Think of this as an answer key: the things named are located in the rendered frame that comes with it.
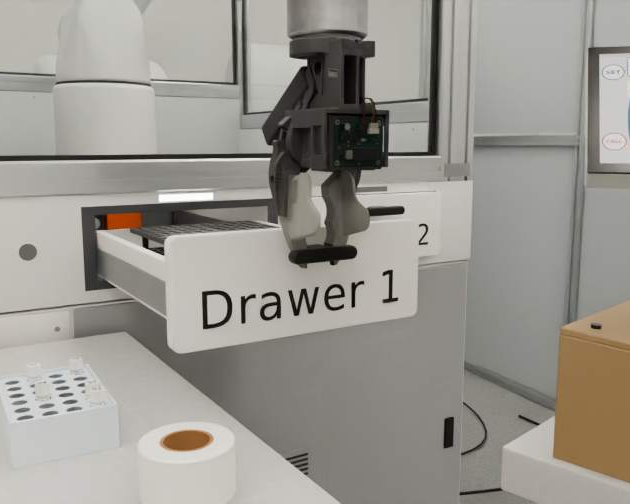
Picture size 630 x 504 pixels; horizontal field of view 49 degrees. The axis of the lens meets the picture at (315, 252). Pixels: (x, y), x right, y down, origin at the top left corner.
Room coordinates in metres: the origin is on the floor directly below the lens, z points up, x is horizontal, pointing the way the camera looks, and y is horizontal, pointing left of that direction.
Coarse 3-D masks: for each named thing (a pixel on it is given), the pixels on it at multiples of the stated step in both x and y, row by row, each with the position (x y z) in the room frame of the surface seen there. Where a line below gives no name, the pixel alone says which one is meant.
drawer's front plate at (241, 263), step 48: (192, 240) 0.64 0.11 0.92; (240, 240) 0.66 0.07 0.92; (384, 240) 0.75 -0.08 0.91; (192, 288) 0.64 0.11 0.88; (240, 288) 0.66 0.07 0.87; (288, 288) 0.69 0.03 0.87; (336, 288) 0.72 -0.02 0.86; (384, 288) 0.75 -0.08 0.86; (192, 336) 0.63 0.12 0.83; (240, 336) 0.66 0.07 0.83
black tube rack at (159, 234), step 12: (132, 228) 0.92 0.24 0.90; (144, 228) 0.92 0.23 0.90; (156, 228) 0.92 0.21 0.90; (168, 228) 0.92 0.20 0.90; (180, 228) 0.92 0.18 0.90; (192, 228) 0.93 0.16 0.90; (204, 228) 0.92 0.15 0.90; (216, 228) 0.93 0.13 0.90; (228, 228) 0.92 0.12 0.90; (240, 228) 0.93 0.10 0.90; (252, 228) 0.92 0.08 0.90; (264, 228) 0.93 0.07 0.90; (144, 240) 0.92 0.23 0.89; (156, 240) 0.84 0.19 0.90; (156, 252) 0.91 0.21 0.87
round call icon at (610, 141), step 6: (606, 132) 1.28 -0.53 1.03; (612, 132) 1.27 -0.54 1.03; (618, 132) 1.27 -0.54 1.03; (624, 132) 1.27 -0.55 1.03; (606, 138) 1.27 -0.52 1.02; (612, 138) 1.26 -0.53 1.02; (618, 138) 1.26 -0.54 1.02; (624, 138) 1.26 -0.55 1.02; (606, 144) 1.26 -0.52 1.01; (612, 144) 1.26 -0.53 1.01; (618, 144) 1.25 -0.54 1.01; (624, 144) 1.25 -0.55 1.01; (606, 150) 1.25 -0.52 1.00; (612, 150) 1.25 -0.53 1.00; (618, 150) 1.24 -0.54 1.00; (624, 150) 1.24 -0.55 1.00
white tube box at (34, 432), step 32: (0, 384) 0.61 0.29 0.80; (32, 384) 0.61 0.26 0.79; (64, 384) 0.61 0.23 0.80; (0, 416) 0.59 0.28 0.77; (32, 416) 0.54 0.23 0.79; (64, 416) 0.53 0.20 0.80; (96, 416) 0.55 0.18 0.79; (32, 448) 0.52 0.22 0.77; (64, 448) 0.53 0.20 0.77; (96, 448) 0.54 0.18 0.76
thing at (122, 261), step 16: (272, 224) 1.02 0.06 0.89; (96, 240) 0.93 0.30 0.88; (112, 240) 0.86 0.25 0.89; (128, 240) 0.96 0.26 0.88; (112, 256) 0.86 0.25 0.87; (128, 256) 0.81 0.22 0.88; (144, 256) 0.75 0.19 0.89; (160, 256) 0.73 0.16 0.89; (112, 272) 0.86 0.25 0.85; (128, 272) 0.80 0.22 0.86; (144, 272) 0.75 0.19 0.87; (160, 272) 0.71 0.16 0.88; (128, 288) 0.80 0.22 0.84; (144, 288) 0.75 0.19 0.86; (160, 288) 0.70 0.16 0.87; (144, 304) 0.76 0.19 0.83; (160, 304) 0.70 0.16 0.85
